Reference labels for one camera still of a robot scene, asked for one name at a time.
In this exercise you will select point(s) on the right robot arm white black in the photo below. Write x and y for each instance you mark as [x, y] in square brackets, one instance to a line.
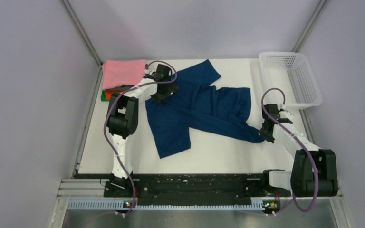
[314, 171]

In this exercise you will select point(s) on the dark blue t shirt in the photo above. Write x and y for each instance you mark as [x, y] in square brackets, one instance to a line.
[200, 105]

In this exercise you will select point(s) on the white plastic basket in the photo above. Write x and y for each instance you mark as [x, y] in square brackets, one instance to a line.
[292, 73]

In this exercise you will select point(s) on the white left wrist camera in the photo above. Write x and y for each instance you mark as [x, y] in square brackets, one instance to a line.
[151, 74]

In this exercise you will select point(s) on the white slotted cable duct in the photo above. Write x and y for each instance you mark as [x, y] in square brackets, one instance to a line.
[112, 204]

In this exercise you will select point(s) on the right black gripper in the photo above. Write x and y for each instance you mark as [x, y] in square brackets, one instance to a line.
[264, 135]

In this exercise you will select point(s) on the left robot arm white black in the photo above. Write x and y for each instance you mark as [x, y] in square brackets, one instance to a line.
[122, 120]

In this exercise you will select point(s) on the grey folded t shirt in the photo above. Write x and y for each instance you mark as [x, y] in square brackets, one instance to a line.
[122, 88]

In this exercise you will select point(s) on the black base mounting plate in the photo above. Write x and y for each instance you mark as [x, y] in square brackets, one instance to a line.
[193, 189]

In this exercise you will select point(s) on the green folded t shirt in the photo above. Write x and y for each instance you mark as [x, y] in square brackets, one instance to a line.
[103, 96]

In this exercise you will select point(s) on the orange folded t shirt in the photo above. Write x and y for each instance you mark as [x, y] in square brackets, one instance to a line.
[108, 94]

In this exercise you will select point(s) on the pink folded t shirt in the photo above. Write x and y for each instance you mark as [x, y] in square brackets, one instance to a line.
[118, 73]

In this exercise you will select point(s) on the aluminium frame rail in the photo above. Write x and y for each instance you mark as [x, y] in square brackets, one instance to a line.
[91, 188]

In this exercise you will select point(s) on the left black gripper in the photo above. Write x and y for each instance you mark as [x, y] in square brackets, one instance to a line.
[171, 89]

